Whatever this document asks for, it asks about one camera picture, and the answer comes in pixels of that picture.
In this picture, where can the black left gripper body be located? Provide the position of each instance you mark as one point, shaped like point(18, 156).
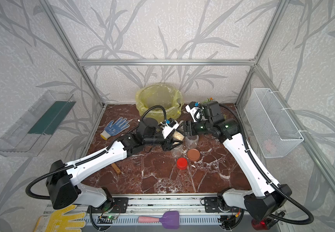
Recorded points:
point(157, 140)

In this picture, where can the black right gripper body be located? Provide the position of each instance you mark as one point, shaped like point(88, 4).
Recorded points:
point(200, 127)

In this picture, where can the small oatmeal jar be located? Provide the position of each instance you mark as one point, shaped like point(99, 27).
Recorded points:
point(177, 137)

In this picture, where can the brown-lidded oatmeal jar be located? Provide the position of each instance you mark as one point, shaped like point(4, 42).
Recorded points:
point(191, 142)

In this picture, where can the red jar lid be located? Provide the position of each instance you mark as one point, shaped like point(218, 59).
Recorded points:
point(182, 163)

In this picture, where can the brown jar lid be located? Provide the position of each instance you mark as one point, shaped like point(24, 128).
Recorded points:
point(193, 155)

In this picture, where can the red-lidded oatmeal jar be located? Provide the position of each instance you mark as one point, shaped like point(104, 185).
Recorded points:
point(177, 152)

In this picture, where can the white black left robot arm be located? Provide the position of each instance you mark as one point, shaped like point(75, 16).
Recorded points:
point(63, 184)

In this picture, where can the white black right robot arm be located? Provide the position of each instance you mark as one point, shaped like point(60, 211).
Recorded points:
point(267, 195)

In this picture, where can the potted artificial flower plant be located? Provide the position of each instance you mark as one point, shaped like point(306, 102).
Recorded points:
point(207, 101)

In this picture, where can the yellow plastic bin liner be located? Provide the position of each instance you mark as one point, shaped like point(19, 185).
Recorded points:
point(161, 94)

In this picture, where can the blue dotted white work glove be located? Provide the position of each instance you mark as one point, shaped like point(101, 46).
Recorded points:
point(113, 128)

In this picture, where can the pink item in basket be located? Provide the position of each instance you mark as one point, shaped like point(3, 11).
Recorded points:
point(270, 147)

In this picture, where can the red black handheld tool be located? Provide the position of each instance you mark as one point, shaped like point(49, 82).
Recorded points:
point(264, 224)

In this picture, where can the yellow dotted glove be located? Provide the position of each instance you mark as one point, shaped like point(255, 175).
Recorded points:
point(63, 220)

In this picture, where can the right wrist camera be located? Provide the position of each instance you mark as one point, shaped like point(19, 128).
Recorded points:
point(196, 112)

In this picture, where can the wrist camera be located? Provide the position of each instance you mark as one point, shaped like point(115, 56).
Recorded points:
point(196, 112)
point(168, 126)

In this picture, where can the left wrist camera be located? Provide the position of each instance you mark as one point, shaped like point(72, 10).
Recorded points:
point(168, 126)

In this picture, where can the blue wooden-handled garden fork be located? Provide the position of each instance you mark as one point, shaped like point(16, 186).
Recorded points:
point(116, 168)

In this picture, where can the purple pink-handled scoop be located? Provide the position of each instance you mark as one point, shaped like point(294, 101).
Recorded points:
point(169, 220)

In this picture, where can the white wire mesh basket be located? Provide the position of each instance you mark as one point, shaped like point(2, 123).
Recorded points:
point(269, 119)

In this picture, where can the clear plastic wall shelf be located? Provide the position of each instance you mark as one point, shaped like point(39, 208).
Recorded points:
point(30, 134)

